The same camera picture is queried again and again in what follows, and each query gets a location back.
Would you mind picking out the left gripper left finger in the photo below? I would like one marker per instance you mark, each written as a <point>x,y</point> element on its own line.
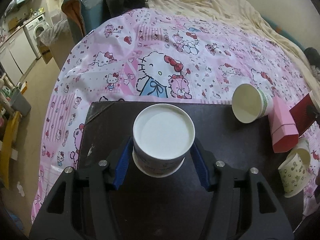
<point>78,206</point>

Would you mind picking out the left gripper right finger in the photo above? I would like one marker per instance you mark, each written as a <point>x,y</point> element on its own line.
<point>207,169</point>

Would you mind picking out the cream cartoon-print paper cup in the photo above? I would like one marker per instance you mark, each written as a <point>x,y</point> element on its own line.
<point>294,175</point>

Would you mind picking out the white pink-patterned paper cup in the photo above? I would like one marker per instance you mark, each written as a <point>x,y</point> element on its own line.
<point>162,135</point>

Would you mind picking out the pink paper cup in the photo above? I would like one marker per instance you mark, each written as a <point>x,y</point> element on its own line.
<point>284,133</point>

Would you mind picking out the white green-leaf paper cup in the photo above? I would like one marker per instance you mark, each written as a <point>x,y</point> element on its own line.
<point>303,150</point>

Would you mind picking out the white green-band paper cup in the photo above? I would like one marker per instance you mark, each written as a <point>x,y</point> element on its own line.
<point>250,103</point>

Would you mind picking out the red ribbed paper cup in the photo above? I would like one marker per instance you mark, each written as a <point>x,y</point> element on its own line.
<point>305,113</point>

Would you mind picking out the black board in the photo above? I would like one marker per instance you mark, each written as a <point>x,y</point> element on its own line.
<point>178,207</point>

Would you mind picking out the yellow wooden rack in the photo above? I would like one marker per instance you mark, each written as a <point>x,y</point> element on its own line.
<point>6,149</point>

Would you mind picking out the grey waste bin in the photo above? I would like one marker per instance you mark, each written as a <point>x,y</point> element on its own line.
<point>19,103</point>

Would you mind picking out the cardboard box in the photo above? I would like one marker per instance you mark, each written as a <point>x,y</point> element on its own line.
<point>44,50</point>

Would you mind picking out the pink Hello Kitty bedsheet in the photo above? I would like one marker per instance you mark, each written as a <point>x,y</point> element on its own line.
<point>145,55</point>

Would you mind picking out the white kitchen cabinets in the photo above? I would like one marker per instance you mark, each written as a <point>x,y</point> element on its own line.
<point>17,56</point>

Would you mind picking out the black and striped clothes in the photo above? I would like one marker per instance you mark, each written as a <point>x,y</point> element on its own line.
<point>313,57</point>

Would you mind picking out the white washing machine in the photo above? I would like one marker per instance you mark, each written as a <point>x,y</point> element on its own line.
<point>33,29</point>

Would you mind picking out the cream crumpled duvet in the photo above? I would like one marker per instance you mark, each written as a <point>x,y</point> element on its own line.
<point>239,13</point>

